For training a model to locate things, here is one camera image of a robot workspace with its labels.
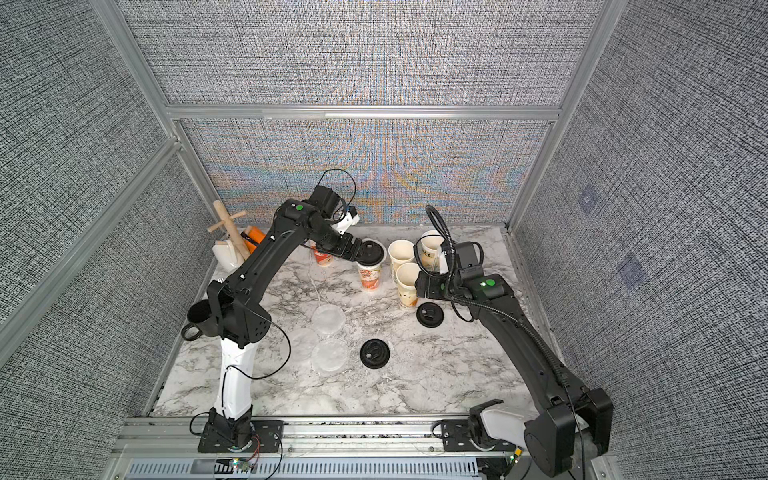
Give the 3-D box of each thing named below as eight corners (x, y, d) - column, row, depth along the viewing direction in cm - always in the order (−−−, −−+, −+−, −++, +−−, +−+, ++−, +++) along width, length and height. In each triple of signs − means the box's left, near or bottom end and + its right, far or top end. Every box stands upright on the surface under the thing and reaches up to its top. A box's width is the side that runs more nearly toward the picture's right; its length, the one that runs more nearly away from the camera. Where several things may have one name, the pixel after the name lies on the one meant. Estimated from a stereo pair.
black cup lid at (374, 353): (360, 368, 86) (359, 366, 85) (361, 341, 92) (361, 338, 90) (389, 368, 86) (389, 366, 85) (389, 341, 92) (389, 338, 90)
